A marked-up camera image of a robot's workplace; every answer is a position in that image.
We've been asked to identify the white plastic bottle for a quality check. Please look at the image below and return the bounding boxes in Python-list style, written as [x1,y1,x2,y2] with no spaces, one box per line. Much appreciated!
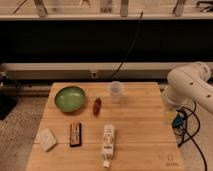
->
[102,125,115,168]

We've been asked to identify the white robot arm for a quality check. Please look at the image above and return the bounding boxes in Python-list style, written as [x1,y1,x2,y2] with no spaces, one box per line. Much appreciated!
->
[162,62,213,114]

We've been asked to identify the clear plastic cup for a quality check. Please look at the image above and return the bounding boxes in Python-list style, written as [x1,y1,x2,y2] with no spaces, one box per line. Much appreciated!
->
[109,81,124,103]

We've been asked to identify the small red object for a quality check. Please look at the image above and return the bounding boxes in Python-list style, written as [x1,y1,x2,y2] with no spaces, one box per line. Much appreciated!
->
[93,98,102,116]

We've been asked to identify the green bowl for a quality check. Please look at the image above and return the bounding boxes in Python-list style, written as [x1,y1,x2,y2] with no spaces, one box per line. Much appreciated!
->
[54,86,86,113]

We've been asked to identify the dark chocolate bar wrapper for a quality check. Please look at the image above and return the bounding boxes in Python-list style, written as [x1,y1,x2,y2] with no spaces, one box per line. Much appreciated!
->
[70,122,82,147]

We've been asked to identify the blue connector box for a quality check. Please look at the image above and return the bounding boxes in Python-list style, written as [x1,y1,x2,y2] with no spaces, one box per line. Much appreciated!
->
[172,114,184,128]

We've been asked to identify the white sponge block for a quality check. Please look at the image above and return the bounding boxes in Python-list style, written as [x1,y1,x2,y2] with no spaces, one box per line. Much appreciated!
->
[36,129,57,152]

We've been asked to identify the dark equipment at left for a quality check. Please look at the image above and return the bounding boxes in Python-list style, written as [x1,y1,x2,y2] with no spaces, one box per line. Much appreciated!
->
[0,71,21,121]

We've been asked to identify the white wall outlet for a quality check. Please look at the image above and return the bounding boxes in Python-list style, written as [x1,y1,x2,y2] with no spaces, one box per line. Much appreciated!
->
[91,71,98,79]

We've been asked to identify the black hanging cable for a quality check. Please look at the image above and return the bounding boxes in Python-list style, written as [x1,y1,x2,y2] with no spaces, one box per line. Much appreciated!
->
[104,9,145,82]

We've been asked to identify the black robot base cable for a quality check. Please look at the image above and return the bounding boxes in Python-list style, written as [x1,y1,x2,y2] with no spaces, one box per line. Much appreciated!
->
[175,101,209,171]

